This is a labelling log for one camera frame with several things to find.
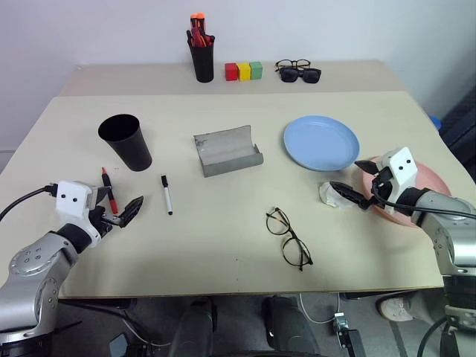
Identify dark rounded shape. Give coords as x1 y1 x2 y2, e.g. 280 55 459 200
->
261 295 321 357
169 296 219 357

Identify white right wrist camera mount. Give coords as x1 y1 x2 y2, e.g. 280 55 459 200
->
379 146 419 195

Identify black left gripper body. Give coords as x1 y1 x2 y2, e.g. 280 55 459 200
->
87 185 124 238

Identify white sneaker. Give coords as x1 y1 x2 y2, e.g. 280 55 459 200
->
376 292 418 323

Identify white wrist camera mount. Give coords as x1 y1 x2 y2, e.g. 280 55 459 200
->
55 180 102 249
379 146 419 195

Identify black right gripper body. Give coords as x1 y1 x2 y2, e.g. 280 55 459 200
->
366 166 396 212

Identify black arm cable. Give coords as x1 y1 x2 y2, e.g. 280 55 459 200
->
0 184 57 222
373 177 476 219

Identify thin-framed brown glasses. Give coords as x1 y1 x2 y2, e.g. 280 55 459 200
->
274 59 312 73

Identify thin white cable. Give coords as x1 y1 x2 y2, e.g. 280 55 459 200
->
298 292 342 325

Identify open grey glasses case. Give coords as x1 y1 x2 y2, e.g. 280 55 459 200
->
192 124 265 179

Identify black metal clamp bracket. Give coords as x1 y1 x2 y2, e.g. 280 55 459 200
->
332 312 368 357

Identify black woven-pattern object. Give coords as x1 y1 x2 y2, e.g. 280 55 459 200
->
437 91 476 165

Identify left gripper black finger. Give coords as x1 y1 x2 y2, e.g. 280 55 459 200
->
97 185 114 205
119 195 145 228

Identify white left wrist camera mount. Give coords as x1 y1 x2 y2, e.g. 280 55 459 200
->
55 180 102 249

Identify white marker with black cap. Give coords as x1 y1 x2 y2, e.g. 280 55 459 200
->
160 173 175 216

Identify black looped floor cable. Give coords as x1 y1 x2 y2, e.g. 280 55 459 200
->
416 315 459 357

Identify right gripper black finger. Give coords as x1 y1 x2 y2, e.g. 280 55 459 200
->
329 180 373 211
354 159 385 176

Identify pink plate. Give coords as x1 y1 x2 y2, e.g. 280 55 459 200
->
361 155 453 228

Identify black pen holder cup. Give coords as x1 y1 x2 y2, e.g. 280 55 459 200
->
187 35 216 83

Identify red marker with black cap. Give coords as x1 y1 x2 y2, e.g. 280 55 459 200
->
100 167 120 215

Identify crumpled white tissue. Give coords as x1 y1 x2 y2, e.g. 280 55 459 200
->
318 181 355 210

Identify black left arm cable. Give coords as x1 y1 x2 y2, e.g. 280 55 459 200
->
0 184 57 222

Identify light blue plate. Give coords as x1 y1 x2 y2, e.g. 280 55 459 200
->
283 115 361 173

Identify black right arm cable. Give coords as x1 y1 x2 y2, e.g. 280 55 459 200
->
373 177 476 219

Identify black sunglasses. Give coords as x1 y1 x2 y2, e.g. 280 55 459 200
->
278 67 323 85

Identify tortoiseshell round glasses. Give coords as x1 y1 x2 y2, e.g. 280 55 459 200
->
266 207 314 271

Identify empty black plastic cup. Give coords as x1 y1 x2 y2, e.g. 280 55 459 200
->
97 113 154 173

